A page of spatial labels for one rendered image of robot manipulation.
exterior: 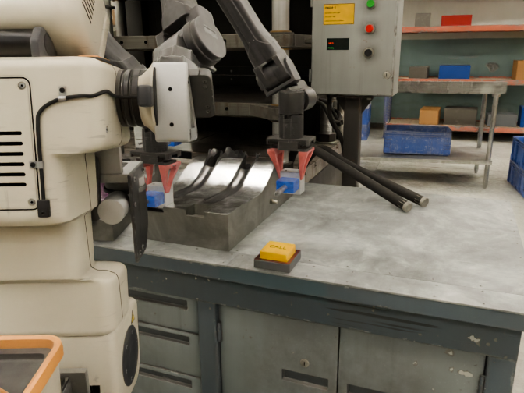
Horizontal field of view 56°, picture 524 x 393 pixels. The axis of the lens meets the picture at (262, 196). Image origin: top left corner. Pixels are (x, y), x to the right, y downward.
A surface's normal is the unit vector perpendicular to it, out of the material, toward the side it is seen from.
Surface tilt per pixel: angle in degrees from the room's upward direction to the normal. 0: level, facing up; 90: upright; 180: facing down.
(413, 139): 93
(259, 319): 90
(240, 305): 90
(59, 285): 82
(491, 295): 0
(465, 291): 0
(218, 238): 90
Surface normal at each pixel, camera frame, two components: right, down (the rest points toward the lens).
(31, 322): 0.01, 0.15
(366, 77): -0.36, 0.28
